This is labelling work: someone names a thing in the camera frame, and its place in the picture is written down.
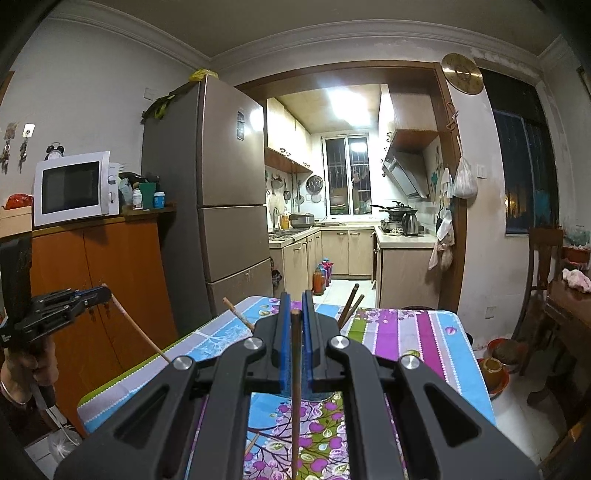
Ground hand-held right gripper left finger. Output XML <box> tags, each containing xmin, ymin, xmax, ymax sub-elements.
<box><xmin>53</xmin><ymin>291</ymin><xmax>293</xmax><ymax>480</ymax></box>

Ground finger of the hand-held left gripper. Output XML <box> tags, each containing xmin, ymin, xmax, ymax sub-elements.
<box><xmin>27</xmin><ymin>306</ymin><xmax>94</xmax><ymax>339</ymax></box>
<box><xmin>33</xmin><ymin>286</ymin><xmax>114</xmax><ymax>311</ymax></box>

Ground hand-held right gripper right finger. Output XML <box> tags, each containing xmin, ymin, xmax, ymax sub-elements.
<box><xmin>301</xmin><ymin>289</ymin><xmax>540</xmax><ymax>480</ymax></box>

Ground light wooden chopstick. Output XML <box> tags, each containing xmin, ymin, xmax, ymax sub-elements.
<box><xmin>102</xmin><ymin>282</ymin><xmax>171</xmax><ymax>363</ymax></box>

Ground dark brown chopstick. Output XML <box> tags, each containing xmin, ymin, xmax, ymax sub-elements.
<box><xmin>290</xmin><ymin>310</ymin><xmax>302</xmax><ymax>479</ymax></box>

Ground person's left hand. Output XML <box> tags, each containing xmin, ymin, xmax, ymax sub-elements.
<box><xmin>0</xmin><ymin>350</ymin><xmax>60</xmax><ymax>398</ymax></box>

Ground orange wooden cabinet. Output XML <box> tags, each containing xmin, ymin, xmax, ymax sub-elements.
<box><xmin>30</xmin><ymin>207</ymin><xmax>180</xmax><ymax>437</ymax></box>

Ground cardboard box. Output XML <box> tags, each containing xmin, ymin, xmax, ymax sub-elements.
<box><xmin>0</xmin><ymin>205</ymin><xmax>34</xmax><ymax>239</ymax></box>

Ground brown wooden chopstick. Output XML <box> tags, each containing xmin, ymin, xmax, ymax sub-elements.
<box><xmin>338</xmin><ymin>283</ymin><xmax>360</xmax><ymax>327</ymax></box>
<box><xmin>343</xmin><ymin>294</ymin><xmax>365</xmax><ymax>331</ymax></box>
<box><xmin>223</xmin><ymin>297</ymin><xmax>256</xmax><ymax>331</ymax></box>

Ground white microwave oven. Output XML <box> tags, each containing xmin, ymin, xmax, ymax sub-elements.
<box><xmin>33</xmin><ymin>151</ymin><xmax>122</xmax><ymax>228</ymax></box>

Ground kitchen base cabinets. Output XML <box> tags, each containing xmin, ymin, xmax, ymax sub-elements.
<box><xmin>269</xmin><ymin>228</ymin><xmax>439</xmax><ymax>297</ymax></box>

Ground floral striped tablecloth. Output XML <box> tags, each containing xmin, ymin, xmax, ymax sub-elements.
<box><xmin>76</xmin><ymin>295</ymin><xmax>497</xmax><ymax>480</ymax></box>

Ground black wok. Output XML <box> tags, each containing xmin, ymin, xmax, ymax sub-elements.
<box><xmin>369</xmin><ymin>200</ymin><xmax>419</xmax><ymax>219</ymax></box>

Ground white hanging cloth bag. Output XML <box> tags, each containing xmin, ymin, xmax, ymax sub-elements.
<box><xmin>427</xmin><ymin>210</ymin><xmax>456</xmax><ymax>271</ymax></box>

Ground kitchen window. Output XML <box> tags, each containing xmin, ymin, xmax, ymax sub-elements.
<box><xmin>325</xmin><ymin>136</ymin><xmax>370</xmax><ymax>215</ymax></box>

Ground beige refrigerator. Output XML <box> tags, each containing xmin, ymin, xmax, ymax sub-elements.
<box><xmin>141</xmin><ymin>75</ymin><xmax>274</xmax><ymax>335</ymax></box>

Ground orange basin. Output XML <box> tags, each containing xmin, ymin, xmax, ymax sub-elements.
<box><xmin>477</xmin><ymin>355</ymin><xmax>511</xmax><ymax>400</ymax></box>

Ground red bowl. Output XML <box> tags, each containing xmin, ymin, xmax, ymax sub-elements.
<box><xmin>488</xmin><ymin>338</ymin><xmax>528</xmax><ymax>371</ymax></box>

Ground steel range hood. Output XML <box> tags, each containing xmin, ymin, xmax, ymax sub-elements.
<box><xmin>382</xmin><ymin>143</ymin><xmax>433</xmax><ymax>199</ymax></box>

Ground white hanging plastic bag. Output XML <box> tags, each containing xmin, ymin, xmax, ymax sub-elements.
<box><xmin>452</xmin><ymin>157</ymin><xmax>478</xmax><ymax>200</ymax></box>

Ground ceiling light panel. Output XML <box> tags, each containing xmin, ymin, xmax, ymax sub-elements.
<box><xmin>327</xmin><ymin>87</ymin><xmax>371</xmax><ymax>126</ymax></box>

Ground wooden chair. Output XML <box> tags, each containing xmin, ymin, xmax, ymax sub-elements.
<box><xmin>519</xmin><ymin>227</ymin><xmax>566</xmax><ymax>376</ymax></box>

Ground cabinet above range hood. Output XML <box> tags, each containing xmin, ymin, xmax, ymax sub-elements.
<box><xmin>379</xmin><ymin>83</ymin><xmax>440</xmax><ymax>151</ymax></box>

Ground dark wooden dining table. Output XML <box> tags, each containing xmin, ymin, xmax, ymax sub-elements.
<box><xmin>526</xmin><ymin>277</ymin><xmax>591</xmax><ymax>462</ymax></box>

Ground pale pink bundle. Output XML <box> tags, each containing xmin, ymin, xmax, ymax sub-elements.
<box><xmin>562</xmin><ymin>268</ymin><xmax>591</xmax><ymax>293</ymax></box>

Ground dark barred window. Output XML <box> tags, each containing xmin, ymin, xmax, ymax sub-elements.
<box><xmin>480</xmin><ymin>69</ymin><xmax>560</xmax><ymax>236</ymax></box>

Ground potted plant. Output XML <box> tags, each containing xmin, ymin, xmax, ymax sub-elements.
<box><xmin>562</xmin><ymin>226</ymin><xmax>591</xmax><ymax>265</ymax></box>

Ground metal bracelet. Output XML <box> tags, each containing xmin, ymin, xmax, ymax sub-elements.
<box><xmin>0</xmin><ymin>381</ymin><xmax>29</xmax><ymax>407</ymax></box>

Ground wall hook with keys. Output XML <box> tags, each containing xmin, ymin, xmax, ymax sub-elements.
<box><xmin>19</xmin><ymin>123</ymin><xmax>36</xmax><ymax>174</ymax></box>

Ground beige wall cabinets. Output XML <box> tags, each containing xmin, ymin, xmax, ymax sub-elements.
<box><xmin>265</xmin><ymin>99</ymin><xmax>315</xmax><ymax>174</ymax></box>

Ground gold wall clock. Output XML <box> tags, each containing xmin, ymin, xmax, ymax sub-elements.
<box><xmin>441</xmin><ymin>53</ymin><xmax>484</xmax><ymax>96</ymax></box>

